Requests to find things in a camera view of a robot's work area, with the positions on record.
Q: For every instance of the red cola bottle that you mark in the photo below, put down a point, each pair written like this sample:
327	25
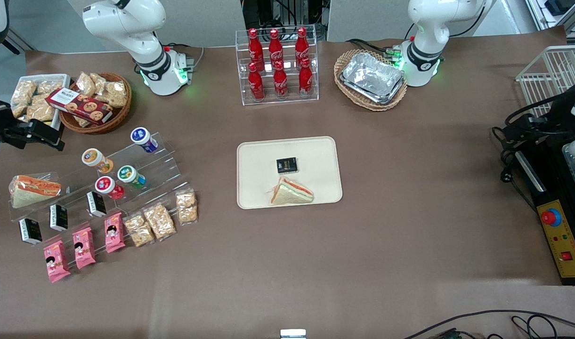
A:
275	47
302	44
306	80
255	47
256	84
280	84

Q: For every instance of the bagged rice crispy snack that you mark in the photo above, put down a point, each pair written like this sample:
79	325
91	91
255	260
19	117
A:
19	110
100	81
41	112
49	87
23	90
117	93
85	84

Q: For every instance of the red emergency stop button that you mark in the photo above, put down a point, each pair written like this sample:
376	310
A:
548	217

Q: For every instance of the aluminium frame workbench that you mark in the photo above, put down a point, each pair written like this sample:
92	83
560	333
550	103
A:
560	12

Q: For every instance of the clear acrylic bottle rack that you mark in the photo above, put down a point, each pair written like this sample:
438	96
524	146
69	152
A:
311	70

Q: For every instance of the black sealing machine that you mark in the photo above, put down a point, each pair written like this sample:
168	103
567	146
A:
551	183

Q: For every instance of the orange gum bottle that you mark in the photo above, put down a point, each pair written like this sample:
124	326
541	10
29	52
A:
95	159

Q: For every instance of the aluminium foil tray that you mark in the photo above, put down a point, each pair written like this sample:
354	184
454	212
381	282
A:
372	77

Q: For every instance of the beige serving tray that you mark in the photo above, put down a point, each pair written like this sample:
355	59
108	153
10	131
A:
263	165

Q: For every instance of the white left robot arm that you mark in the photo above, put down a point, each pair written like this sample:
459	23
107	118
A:
426	19

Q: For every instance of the light wicker basket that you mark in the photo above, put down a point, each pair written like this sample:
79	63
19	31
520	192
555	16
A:
346	92

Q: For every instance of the white rectangular tray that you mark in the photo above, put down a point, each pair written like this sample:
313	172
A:
61	79

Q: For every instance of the pink snack packet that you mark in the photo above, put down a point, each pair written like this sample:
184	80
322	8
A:
84	248
114	233
56	261

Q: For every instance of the green gum bottle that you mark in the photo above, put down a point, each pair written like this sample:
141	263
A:
129	175

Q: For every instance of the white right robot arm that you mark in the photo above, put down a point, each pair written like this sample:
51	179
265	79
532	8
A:
127	23

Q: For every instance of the brown wicker basket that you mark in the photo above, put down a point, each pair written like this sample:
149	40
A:
113	120

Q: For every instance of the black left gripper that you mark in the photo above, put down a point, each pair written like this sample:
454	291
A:
557	113

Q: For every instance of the silver metal bar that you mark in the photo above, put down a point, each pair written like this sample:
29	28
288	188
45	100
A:
531	172

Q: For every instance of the red cookie box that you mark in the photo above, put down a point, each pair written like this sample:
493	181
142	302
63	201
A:
80	106

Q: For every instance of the wrapped triangle sandwich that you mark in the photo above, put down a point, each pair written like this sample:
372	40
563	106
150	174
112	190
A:
33	190
289	194

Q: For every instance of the black tissue pack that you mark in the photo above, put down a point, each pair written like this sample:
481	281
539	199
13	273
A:
59	217
30	230
96	204
287	165

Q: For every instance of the black equipment rack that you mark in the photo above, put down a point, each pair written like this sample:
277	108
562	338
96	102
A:
282	12

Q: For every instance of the yellow control panel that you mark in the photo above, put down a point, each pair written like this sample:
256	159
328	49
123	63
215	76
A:
567	240

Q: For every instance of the clear acrylic stepped shelf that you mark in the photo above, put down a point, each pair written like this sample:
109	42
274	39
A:
165	165

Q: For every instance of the blue gum bottle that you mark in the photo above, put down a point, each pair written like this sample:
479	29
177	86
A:
142	138

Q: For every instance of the red strawberry gum bottle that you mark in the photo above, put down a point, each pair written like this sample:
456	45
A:
107	186

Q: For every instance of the clear-wrapped rice crispy bar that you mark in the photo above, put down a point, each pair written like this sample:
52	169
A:
159	221
139	230
187	206

